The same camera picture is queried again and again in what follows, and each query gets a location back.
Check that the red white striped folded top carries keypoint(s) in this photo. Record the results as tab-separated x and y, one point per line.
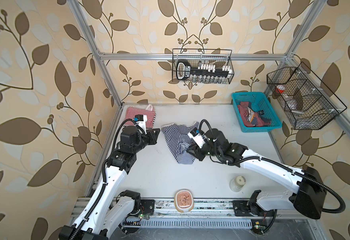
148	114

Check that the black wire basket back wall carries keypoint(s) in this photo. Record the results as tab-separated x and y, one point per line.
208	55

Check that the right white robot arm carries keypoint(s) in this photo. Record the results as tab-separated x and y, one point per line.
304	190

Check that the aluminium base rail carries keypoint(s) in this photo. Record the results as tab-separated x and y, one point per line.
206	214

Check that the black socket tool set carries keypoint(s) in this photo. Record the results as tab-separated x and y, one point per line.
203	72

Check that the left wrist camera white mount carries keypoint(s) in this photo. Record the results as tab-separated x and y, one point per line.
140	120

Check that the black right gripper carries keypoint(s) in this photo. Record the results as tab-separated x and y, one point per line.
197	152

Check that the black wire basket right wall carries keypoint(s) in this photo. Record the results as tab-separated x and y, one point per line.
317	102

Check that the black wire basket wall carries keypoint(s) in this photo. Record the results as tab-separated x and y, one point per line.
317	102
208	55

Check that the pink oval container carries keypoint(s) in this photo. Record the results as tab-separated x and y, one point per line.
184	201

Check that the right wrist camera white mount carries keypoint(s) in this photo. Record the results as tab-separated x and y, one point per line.
197	137

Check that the teal plastic basket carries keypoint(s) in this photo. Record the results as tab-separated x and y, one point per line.
259	102

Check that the maroon red garment in basket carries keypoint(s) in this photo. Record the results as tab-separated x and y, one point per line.
252	118

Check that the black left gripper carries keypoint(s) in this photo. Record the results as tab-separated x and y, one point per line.
150	135

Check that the blue white striped tank top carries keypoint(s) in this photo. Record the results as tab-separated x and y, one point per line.
178	141

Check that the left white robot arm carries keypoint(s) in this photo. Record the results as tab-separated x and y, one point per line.
100	218

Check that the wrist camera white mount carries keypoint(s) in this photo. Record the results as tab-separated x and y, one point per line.
197	137
140	120

